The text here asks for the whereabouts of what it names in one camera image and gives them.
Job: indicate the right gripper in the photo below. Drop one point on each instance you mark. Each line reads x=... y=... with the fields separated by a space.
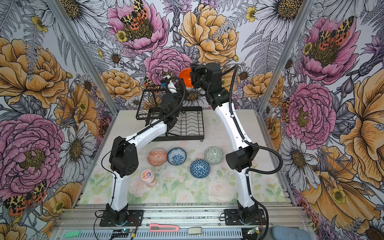
x=198 y=69

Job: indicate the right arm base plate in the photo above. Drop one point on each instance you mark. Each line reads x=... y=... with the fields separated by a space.
x=232 y=218

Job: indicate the green patterned ceramic bowl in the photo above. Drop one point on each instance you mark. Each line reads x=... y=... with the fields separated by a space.
x=213 y=155

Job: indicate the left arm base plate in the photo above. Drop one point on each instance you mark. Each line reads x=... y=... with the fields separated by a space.
x=124 y=218

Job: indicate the dark blue patterned bowl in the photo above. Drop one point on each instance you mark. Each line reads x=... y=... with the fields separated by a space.
x=200 y=168

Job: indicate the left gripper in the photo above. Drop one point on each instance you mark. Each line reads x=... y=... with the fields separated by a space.
x=180 y=86

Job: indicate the blue floral ceramic bowl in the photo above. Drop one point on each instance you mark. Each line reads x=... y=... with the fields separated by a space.
x=176 y=156

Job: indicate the orange plastic bowl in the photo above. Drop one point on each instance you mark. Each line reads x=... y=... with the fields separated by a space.
x=185 y=75

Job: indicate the orange patterned ceramic bowl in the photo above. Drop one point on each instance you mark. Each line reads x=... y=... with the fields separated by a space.
x=157 y=157

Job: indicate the green led circuit board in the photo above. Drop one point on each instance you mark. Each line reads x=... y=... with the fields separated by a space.
x=72 y=234

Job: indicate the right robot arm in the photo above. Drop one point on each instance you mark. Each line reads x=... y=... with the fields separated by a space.
x=241 y=157

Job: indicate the pink lidded small jar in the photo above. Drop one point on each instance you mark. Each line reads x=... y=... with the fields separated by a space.
x=148 y=177

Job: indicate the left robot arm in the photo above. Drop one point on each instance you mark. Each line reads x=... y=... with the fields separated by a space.
x=124 y=158

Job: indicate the black wire dish rack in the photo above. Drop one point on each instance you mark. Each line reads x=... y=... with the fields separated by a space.
x=189 y=123

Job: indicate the blue cloth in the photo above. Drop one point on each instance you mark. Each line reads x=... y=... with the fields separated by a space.
x=285 y=233

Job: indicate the pink utility knife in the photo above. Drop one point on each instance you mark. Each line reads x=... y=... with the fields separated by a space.
x=162 y=228

